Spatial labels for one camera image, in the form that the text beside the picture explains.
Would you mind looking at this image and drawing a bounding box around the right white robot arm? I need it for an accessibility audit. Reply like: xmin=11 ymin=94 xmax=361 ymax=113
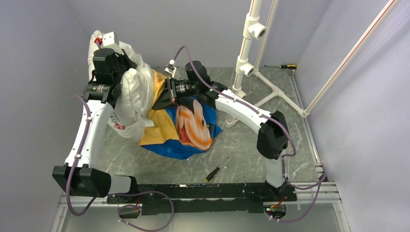
xmin=153 ymin=60 xmax=296 ymax=201

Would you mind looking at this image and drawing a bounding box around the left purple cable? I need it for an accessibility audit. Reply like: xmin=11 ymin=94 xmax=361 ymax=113
xmin=65 ymin=94 xmax=175 ymax=232

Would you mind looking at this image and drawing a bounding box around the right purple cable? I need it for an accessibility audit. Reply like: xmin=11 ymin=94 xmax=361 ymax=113
xmin=173 ymin=45 xmax=328 ymax=224

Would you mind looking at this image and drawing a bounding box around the aluminium rail frame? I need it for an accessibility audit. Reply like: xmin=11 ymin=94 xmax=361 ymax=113
xmin=51 ymin=69 xmax=351 ymax=232

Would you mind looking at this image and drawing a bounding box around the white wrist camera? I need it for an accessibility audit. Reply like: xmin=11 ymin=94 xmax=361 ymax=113
xmin=92 ymin=30 xmax=123 ymax=55
xmin=165 ymin=59 xmax=180 ymax=79

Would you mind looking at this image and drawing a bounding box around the yellow blue pillowcase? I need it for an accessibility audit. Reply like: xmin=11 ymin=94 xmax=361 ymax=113
xmin=138 ymin=70 xmax=223 ymax=160

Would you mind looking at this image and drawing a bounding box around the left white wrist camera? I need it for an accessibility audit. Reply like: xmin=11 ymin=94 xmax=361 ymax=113
xmin=92 ymin=30 xmax=123 ymax=55

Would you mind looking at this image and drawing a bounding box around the screwdriver at back right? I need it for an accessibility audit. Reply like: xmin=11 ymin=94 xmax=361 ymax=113
xmin=264 ymin=64 xmax=297 ymax=70

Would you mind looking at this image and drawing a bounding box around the purple cable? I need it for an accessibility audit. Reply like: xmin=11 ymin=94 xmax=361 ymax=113
xmin=65 ymin=94 xmax=175 ymax=232
xmin=173 ymin=45 xmax=328 ymax=224

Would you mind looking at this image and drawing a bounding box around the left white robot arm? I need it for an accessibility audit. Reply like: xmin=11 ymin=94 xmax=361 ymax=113
xmin=52 ymin=48 xmax=139 ymax=203

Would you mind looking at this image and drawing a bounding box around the black yellow screwdriver on table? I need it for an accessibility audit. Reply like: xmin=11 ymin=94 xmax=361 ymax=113
xmin=205 ymin=156 xmax=230 ymax=182

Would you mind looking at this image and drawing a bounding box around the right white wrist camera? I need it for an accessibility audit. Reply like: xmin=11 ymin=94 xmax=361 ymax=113
xmin=165 ymin=59 xmax=180 ymax=79

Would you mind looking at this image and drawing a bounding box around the white PVC pipe frame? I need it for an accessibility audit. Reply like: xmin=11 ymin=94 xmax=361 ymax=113
xmin=224 ymin=0 xmax=401 ymax=129

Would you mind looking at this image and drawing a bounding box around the white pillow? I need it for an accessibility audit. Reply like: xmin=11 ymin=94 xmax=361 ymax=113
xmin=107 ymin=41 xmax=155 ymax=141

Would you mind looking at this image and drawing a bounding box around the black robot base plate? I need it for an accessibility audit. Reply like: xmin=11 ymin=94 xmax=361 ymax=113
xmin=107 ymin=182 xmax=297 ymax=216

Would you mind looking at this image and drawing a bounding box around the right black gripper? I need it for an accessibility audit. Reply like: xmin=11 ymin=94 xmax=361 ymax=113
xmin=152 ymin=76 xmax=200 ymax=110

